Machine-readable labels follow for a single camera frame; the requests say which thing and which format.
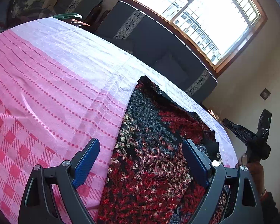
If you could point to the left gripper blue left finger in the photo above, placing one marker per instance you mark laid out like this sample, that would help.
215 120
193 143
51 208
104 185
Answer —
38 204

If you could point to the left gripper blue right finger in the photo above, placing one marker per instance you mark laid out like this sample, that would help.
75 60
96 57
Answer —
243 203

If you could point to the red black patterned knit sweater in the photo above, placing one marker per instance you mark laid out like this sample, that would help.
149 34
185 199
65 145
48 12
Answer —
149 180

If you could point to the green clothes hanger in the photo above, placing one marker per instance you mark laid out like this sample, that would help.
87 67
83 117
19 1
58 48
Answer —
67 16

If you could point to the pink checked bed sheet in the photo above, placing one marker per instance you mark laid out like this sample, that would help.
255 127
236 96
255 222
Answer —
60 86

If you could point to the dark square cushion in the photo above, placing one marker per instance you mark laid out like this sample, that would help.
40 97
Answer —
170 68

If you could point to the wooden framed window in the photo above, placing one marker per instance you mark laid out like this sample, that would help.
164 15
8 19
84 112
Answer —
217 31

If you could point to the dark blue sofa headboard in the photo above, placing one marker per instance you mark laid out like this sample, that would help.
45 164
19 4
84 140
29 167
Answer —
146 39

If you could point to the dark cushioned armchair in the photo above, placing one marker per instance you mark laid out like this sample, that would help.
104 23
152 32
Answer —
88 9

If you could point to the dark wall switch plate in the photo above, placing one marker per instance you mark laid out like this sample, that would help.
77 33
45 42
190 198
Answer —
265 94

